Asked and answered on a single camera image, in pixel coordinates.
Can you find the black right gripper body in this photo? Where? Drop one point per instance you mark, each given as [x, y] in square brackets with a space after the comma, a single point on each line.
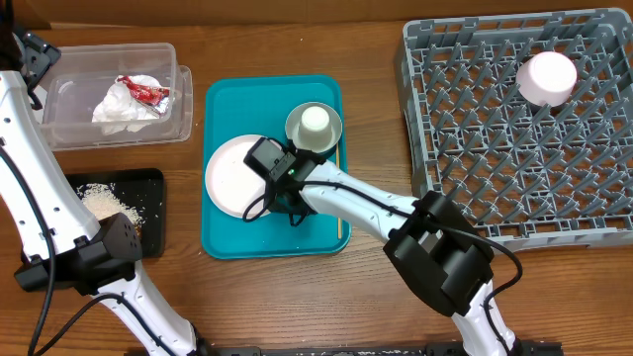
[296, 201]

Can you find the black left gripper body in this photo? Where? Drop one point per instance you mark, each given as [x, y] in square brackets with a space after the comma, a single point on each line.
[41, 57]

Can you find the large white plate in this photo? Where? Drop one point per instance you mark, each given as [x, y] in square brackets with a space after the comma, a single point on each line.
[231, 185]

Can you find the white paper cup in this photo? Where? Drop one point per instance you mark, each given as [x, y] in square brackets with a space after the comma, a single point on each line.
[314, 130]

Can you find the grey bowl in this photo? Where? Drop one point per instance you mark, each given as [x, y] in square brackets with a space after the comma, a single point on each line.
[292, 125]

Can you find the white napkin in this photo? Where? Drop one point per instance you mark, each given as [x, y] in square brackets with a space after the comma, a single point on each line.
[151, 81]

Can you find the red snack wrapper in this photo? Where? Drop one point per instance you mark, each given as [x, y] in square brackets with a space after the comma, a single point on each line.
[154, 98]

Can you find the pile of white rice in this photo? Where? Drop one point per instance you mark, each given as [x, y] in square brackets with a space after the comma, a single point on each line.
[101, 201]

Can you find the small white plate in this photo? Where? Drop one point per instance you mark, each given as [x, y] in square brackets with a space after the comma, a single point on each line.
[548, 78]

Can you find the white tissue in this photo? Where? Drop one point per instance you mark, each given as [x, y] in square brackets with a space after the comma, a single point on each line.
[120, 111]

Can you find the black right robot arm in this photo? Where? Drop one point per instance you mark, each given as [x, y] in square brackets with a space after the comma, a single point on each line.
[435, 250]

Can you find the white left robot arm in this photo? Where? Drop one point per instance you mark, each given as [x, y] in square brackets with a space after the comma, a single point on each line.
[63, 244]

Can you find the wooden chopstick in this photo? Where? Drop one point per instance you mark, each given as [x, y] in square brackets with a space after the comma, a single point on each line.
[337, 162]

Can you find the clear plastic bin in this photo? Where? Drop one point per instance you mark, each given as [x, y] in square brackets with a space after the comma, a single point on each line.
[79, 81]

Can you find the teal serving tray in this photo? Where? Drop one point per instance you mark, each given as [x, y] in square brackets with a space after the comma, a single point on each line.
[261, 105]

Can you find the black tray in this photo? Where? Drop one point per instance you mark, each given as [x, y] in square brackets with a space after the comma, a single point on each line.
[142, 190]

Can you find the grey dish rack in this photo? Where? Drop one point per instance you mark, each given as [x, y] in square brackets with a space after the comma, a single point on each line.
[526, 176]

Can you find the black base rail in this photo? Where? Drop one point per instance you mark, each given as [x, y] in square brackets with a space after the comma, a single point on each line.
[529, 348]

